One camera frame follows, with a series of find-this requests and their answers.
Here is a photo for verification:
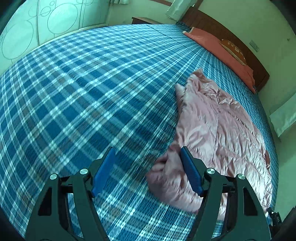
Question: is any pink quilted down jacket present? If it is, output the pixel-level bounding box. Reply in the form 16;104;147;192
147;69;273;213

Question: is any green curtain right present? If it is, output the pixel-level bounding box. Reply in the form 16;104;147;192
269;94;295;138

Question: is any blue plaid bed sheet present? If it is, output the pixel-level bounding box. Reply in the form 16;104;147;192
1;24;278;240

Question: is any small brown embroidered cushion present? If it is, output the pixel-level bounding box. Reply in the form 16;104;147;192
220;39;247;65

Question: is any orange red pillow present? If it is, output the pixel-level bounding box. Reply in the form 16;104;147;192
183;27;256;94

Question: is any dark wooden headboard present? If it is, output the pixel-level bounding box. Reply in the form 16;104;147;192
180;6;269;91

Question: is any wooden nightstand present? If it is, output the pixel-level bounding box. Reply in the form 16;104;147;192
132;16;161;25

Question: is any green curtain beside headboard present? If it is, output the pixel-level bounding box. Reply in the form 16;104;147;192
166;0;197;21

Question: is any wall power socket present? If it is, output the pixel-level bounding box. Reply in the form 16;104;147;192
249;40;259;52

